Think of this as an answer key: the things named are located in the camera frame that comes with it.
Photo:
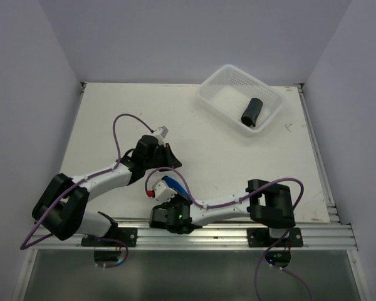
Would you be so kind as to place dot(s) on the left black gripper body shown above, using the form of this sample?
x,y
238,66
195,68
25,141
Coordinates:
x,y
157,160

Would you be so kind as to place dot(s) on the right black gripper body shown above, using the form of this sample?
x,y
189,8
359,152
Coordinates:
x,y
173,202

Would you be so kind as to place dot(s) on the blue and black towel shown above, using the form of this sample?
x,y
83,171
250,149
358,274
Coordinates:
x,y
174,188

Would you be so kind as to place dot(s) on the purple and black towel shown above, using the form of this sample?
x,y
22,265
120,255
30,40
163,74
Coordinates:
x,y
252,112

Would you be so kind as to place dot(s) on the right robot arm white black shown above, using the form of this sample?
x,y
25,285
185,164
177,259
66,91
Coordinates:
x,y
267,203

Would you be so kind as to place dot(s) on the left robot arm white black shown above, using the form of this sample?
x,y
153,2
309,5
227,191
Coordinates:
x,y
62,207

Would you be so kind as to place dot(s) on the white plastic mesh basket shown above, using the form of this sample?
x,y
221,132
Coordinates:
x,y
228,91

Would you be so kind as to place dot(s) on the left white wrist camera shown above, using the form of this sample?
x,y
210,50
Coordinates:
x,y
160,132

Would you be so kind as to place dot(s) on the right wrist camera red cap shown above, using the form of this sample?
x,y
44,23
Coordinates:
x,y
161,192

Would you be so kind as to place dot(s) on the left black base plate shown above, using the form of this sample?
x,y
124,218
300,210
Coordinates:
x,y
128,236

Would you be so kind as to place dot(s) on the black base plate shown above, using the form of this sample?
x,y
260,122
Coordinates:
x,y
261,238
128,236

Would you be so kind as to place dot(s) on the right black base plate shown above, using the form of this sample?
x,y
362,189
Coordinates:
x,y
261,238

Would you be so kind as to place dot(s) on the aluminium mounting rail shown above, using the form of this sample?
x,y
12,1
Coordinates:
x,y
233,236

